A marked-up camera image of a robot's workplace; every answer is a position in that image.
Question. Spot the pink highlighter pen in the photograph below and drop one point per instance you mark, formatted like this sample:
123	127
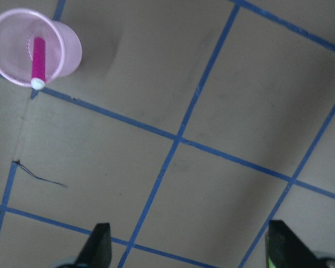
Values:
38	72

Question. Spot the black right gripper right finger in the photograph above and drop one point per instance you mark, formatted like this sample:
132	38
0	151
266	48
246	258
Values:
285	249

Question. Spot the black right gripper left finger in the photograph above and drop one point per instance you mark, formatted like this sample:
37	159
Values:
97	251

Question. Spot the pink mesh cup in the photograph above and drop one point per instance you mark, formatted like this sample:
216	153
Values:
18	29

